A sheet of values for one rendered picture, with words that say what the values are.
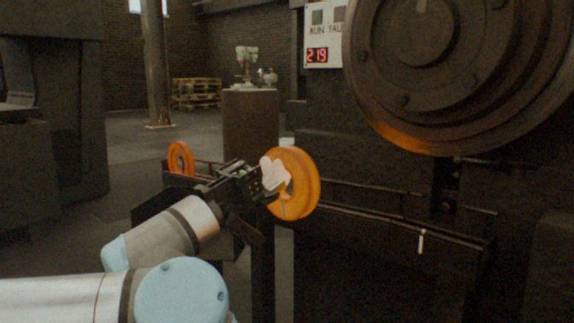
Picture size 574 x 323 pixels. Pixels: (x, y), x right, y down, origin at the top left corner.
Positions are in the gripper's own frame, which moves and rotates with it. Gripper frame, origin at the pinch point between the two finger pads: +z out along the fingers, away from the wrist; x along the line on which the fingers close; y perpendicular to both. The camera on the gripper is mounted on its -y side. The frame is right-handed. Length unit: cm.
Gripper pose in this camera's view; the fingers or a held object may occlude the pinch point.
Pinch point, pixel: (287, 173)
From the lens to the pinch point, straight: 76.4
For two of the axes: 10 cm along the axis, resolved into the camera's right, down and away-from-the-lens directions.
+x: -7.1, -1.7, 6.8
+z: 6.8, -4.4, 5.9
